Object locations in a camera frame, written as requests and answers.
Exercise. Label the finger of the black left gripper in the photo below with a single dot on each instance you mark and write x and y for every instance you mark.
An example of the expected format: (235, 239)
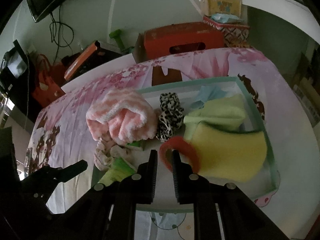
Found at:
(70, 171)

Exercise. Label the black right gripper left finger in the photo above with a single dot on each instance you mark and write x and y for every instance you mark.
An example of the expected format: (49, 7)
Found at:
(138, 188)

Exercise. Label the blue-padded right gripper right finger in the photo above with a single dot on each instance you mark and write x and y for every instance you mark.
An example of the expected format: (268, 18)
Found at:
(190, 188)

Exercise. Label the red scrunchie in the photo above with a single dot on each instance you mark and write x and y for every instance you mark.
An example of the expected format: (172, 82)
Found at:
(180, 152)

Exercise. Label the yellow green sponge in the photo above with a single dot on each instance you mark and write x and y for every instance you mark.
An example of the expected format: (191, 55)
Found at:
(229, 155)

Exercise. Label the pink white floral scrunchie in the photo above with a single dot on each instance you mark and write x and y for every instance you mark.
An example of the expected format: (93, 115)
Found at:
(107, 151)

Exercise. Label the teal white shallow box tray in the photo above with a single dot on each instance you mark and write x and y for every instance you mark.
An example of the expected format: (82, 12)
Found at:
(265, 183)

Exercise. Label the leopard print scrunchie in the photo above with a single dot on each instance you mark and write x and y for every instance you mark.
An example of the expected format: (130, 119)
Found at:
(171, 117)

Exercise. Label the pink white chevron towel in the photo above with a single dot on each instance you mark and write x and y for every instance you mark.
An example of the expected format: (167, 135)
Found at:
(123, 114)

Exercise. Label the light green cloth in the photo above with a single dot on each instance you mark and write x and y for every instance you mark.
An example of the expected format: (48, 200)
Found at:
(225, 113)

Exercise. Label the blue face mask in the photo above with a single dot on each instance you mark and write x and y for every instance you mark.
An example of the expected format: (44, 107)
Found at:
(207, 93)

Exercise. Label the cartoon printed bed sheet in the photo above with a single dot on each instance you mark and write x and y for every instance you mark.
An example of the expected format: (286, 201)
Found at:
(61, 135)

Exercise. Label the red tote bag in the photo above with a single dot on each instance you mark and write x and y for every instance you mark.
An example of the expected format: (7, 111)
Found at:
(49, 80)

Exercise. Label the orange black box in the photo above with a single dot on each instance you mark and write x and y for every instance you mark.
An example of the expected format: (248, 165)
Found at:
(93, 56)

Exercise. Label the red cardboard box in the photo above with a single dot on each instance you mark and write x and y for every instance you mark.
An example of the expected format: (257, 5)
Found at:
(176, 38)

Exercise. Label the green dumbbell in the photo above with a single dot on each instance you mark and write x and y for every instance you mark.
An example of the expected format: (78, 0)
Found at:
(116, 35)

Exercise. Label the red patterned tin box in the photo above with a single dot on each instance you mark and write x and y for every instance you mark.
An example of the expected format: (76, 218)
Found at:
(235, 35)

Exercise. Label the blue wipes pack on tin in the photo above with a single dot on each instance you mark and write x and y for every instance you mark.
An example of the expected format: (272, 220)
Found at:
(226, 18)

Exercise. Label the white round table edge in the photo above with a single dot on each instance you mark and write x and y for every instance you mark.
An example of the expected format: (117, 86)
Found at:
(289, 10)

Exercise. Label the yellow gift box with handle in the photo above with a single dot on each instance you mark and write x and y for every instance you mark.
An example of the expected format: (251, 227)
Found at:
(229, 7)

